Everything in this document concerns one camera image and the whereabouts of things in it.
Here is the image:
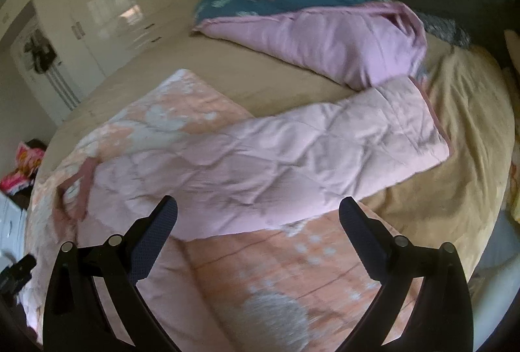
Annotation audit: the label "white bedroom door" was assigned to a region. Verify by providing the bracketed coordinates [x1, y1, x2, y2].
[10, 16, 84, 126]

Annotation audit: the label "tan bed sheet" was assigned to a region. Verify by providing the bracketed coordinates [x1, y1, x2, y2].
[38, 0, 514, 280]

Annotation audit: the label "pink quilted coat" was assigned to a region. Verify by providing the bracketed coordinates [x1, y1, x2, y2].
[51, 77, 450, 241]

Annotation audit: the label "dark bags hanging on door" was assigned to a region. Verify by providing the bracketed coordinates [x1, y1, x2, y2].
[24, 29, 57, 74]

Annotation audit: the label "white drawer chest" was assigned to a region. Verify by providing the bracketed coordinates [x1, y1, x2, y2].
[0, 193, 27, 269]

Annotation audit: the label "pink cartoon blanket pile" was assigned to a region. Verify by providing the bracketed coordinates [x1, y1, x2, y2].
[1, 139, 47, 195]

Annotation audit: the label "teal and pink comforter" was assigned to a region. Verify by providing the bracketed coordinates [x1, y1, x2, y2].
[193, 0, 427, 91]

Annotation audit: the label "grey patterned pillow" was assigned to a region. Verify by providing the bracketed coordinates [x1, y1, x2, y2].
[414, 10, 471, 49]

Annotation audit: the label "peach floral bed blanket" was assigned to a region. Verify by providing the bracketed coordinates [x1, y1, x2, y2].
[22, 70, 379, 351]

